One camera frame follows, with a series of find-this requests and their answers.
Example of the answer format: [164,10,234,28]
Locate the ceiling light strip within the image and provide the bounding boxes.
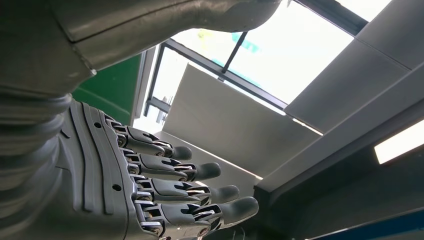
[374,119,424,165]

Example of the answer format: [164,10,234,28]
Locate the green conveyor belt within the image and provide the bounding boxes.
[72,54,143,126]

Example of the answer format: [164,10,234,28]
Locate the silver conveyor frame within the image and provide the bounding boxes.
[130,46,160,127]

